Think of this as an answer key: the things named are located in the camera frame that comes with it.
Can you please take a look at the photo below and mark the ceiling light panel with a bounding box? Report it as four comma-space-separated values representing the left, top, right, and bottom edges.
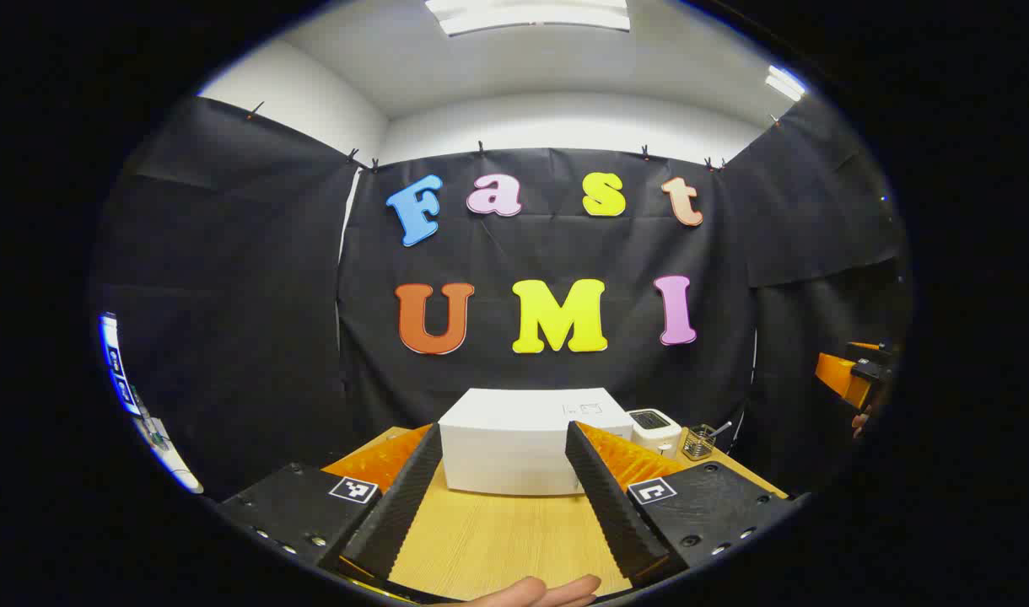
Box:
424, 0, 633, 37
764, 65, 807, 103

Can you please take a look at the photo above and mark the white toaster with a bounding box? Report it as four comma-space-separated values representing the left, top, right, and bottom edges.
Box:
628, 408, 683, 458

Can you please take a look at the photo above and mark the white glossy board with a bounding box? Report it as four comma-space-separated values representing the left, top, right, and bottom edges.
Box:
99, 311, 205, 495

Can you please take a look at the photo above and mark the black backdrop cloth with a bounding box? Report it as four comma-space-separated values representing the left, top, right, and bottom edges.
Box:
89, 94, 913, 500

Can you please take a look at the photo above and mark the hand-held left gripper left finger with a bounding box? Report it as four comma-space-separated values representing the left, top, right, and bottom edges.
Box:
215, 422, 444, 595

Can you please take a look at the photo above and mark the white microwave oven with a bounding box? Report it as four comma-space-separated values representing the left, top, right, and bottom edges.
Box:
438, 388, 634, 497

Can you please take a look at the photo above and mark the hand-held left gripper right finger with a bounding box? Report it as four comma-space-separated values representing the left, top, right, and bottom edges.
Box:
564, 420, 808, 588

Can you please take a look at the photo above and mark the wire mesh utensil holder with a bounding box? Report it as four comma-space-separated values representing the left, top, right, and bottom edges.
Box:
682, 426, 718, 461

